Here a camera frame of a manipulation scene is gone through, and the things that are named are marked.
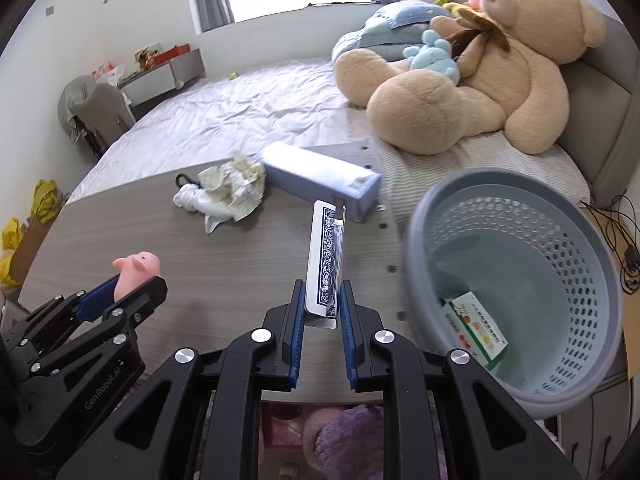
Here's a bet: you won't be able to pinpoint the grey chair with clothes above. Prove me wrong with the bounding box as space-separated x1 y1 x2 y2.
58 75 136 159

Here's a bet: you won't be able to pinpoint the grey padded headboard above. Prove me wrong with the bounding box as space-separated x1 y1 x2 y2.
554 18 639 204

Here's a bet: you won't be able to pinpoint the blue playing card box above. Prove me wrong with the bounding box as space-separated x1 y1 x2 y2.
305 200 345 330

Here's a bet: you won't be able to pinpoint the grey white desk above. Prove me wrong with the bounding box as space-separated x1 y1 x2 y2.
119 49 206 115

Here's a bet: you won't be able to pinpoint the bed with white sheet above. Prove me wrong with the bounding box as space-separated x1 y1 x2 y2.
70 60 590 231

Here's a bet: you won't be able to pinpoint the light blue tissue box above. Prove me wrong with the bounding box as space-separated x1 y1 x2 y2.
258 142 382 222

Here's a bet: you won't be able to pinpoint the yellow bag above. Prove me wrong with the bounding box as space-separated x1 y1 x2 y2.
1 180 63 287

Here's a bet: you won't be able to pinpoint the white knotted cloth bag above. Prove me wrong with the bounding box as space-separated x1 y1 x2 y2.
172 183 233 234

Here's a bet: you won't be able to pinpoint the light blue pillow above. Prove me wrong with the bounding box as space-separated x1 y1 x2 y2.
332 0 452 63

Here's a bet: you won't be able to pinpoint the grey nightstand with drawers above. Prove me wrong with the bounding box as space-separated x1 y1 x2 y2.
544 194 639 479

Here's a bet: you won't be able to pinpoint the pink yellow plush toys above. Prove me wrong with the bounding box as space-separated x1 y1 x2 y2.
435 0 480 15

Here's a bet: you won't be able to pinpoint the green white medicine box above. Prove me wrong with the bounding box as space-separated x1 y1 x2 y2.
442 292 509 370

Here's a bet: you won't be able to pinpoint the small blue plush toy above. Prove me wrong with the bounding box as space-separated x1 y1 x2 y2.
402 29 460 84

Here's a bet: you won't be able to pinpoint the pink pig toy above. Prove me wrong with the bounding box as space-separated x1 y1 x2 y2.
112 252 160 302

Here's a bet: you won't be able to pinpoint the red box on desk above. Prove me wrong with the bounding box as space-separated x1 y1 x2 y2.
153 44 191 66

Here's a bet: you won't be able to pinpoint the large tan teddy bear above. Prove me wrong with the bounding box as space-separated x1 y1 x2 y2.
335 0 606 155

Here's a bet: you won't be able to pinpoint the black charger cable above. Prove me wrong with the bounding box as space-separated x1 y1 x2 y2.
579 187 640 295

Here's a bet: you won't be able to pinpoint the grey plastic laundry basket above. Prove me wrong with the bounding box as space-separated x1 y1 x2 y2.
404 168 623 419

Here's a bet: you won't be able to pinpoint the purple plush toy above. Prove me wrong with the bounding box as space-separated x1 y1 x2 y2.
302 404 384 479

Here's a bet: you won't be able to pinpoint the beige paper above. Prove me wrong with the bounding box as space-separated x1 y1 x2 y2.
198 154 266 221

